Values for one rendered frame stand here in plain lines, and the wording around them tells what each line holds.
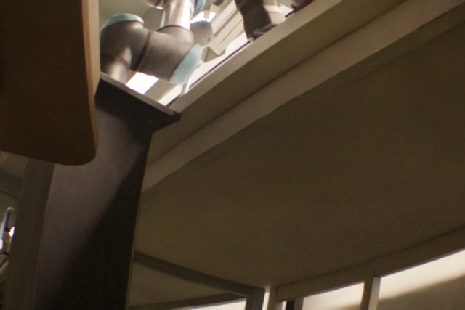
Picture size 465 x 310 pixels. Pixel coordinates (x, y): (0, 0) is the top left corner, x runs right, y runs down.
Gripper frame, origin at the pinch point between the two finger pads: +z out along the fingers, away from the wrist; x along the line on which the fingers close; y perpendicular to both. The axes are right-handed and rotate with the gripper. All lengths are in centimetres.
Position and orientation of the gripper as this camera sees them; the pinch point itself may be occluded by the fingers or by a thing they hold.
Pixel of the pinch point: (267, 64)
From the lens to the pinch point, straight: 103.1
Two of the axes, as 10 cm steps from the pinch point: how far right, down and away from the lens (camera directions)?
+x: -5.3, 2.9, 8.0
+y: 8.1, -1.3, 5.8
